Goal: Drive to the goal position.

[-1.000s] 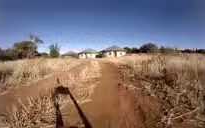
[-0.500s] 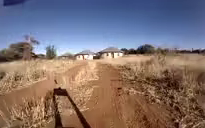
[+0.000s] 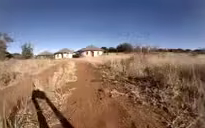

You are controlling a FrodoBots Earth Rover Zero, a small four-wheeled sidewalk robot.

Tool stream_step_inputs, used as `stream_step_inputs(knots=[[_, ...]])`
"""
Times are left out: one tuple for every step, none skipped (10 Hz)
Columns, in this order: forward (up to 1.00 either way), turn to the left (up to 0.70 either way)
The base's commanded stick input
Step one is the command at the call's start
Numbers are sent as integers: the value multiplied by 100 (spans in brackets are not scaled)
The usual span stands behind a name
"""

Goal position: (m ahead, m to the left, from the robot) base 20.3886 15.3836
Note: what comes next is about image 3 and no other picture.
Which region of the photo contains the pale house with brown roof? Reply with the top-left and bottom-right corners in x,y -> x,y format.
77,45 -> 106,58

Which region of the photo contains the distant row of trees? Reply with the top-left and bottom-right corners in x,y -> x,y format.
100,42 -> 205,55

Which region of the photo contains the red dirt path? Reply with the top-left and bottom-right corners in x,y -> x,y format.
53,57 -> 148,128

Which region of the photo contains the pale house with grey roof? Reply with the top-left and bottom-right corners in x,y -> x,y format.
53,48 -> 75,60

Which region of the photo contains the dry grass field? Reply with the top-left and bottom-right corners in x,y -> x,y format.
0,57 -> 78,128
89,52 -> 205,128

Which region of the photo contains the tall green tree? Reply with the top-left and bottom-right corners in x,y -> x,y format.
21,42 -> 35,60

